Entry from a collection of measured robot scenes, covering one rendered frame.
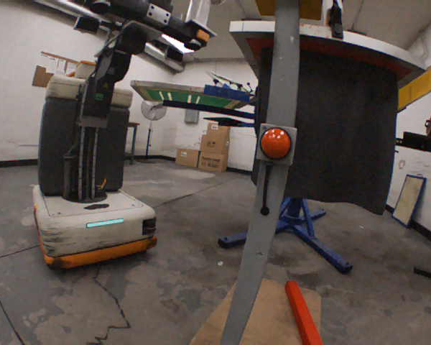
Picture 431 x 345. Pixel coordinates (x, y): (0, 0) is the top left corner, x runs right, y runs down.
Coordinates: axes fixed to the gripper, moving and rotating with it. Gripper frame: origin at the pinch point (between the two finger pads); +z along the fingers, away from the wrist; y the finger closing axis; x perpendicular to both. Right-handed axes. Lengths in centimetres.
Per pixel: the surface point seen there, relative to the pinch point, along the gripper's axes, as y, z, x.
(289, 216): -136, 87, -3
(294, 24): 21.1, 13.3, -10.5
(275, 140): 25.3, 32.8, -11.6
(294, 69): 21.1, 21.7, -10.4
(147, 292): -6, 98, -52
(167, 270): -26, 98, -56
